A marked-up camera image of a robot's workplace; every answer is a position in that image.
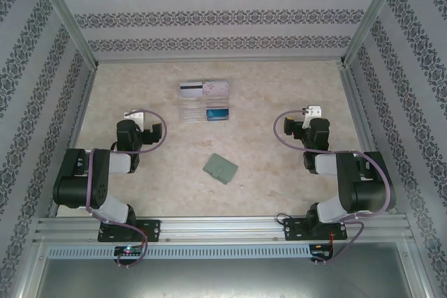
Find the clear acrylic card organizer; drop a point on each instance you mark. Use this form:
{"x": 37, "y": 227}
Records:
{"x": 192, "y": 109}

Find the green card holder wallet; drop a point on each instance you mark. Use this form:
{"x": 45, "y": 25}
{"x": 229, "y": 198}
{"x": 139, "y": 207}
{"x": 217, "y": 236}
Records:
{"x": 220, "y": 169}

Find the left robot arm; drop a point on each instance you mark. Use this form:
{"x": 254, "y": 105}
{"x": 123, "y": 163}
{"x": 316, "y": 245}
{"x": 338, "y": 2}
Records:
{"x": 73, "y": 186}

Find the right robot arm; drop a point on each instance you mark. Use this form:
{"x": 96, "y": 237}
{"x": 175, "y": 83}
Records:
{"x": 370, "y": 190}

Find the white card with magnetic stripe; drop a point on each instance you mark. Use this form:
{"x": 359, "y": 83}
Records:
{"x": 192, "y": 91}

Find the blue card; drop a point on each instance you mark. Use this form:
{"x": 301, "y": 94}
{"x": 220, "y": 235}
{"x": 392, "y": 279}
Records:
{"x": 217, "y": 114}

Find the pink floral card stack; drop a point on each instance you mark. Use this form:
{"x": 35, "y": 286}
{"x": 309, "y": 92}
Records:
{"x": 216, "y": 89}

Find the left controller board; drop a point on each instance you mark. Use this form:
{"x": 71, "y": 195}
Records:
{"x": 129, "y": 250}

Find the controller board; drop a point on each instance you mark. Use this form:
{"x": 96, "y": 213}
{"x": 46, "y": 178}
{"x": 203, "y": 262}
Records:
{"x": 129, "y": 250}
{"x": 319, "y": 252}

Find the right controller board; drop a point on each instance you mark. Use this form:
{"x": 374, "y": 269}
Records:
{"x": 319, "y": 252}

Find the grey metal sheet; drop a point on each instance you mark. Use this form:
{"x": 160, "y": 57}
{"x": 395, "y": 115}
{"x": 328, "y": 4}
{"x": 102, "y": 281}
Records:
{"x": 223, "y": 280}

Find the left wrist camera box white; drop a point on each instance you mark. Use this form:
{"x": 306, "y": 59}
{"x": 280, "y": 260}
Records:
{"x": 138, "y": 116}

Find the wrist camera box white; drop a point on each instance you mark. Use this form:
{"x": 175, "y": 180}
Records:
{"x": 138, "y": 116}
{"x": 314, "y": 111}

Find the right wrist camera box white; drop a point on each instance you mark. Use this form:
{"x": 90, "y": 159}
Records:
{"x": 314, "y": 111}

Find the right aluminium side rail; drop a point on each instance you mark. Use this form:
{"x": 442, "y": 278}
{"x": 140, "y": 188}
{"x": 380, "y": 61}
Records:
{"x": 360, "y": 120}

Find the aluminium side rail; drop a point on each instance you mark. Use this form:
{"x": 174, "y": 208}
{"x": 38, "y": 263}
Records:
{"x": 360, "y": 120}
{"x": 79, "y": 120}

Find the left aluminium side rail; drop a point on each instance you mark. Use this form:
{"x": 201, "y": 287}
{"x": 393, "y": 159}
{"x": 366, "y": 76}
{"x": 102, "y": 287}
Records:
{"x": 79, "y": 120}

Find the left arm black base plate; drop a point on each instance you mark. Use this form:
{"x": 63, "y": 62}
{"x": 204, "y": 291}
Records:
{"x": 153, "y": 230}

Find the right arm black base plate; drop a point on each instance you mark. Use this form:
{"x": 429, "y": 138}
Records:
{"x": 291, "y": 230}

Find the aluminium mounting rail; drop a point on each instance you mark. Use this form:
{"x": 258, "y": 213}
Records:
{"x": 223, "y": 228}

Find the right aluminium frame post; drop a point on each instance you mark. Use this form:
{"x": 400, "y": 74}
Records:
{"x": 375, "y": 8}

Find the aluminium frame post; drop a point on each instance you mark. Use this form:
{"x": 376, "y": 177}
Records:
{"x": 63, "y": 8}
{"x": 375, "y": 8}

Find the left aluminium frame post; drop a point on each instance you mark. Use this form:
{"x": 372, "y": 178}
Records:
{"x": 63, "y": 8}

